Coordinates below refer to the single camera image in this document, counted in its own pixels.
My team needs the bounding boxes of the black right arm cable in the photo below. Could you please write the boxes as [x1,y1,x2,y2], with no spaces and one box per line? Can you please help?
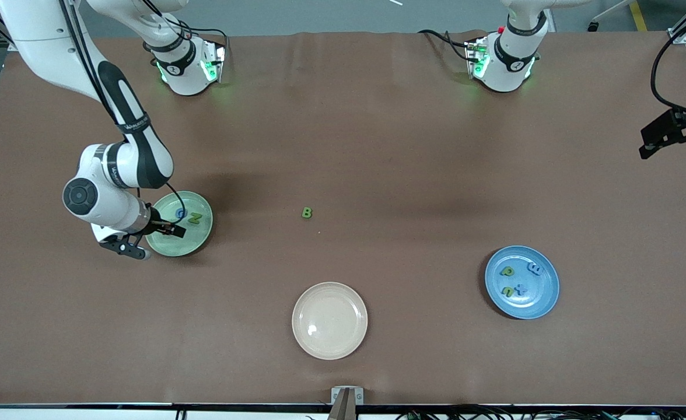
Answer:
[57,0,187,221]

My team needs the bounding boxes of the blue plate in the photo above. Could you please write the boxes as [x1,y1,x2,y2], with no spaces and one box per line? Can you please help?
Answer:
[484,245,560,320]

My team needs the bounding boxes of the brown table mat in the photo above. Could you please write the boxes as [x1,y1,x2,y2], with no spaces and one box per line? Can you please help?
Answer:
[0,30,686,406]

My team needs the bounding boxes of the white stand leg with caster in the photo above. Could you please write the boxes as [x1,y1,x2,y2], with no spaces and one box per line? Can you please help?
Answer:
[588,0,632,33]

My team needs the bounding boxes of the black base cable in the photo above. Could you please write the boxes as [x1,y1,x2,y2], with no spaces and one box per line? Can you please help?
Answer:
[418,29,473,62]
[165,16,228,44]

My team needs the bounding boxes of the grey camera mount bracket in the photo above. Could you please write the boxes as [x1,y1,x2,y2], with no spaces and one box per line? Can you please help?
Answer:
[331,386,365,420]

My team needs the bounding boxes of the beige plate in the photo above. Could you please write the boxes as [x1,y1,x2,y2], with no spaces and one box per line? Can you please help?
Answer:
[292,282,369,361]

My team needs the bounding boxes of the light green plate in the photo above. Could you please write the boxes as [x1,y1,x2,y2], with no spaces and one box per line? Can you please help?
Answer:
[145,191,214,258]

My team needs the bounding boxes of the silver base connector plate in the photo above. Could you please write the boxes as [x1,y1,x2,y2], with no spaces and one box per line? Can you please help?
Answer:
[200,40,227,83]
[464,36,491,79]

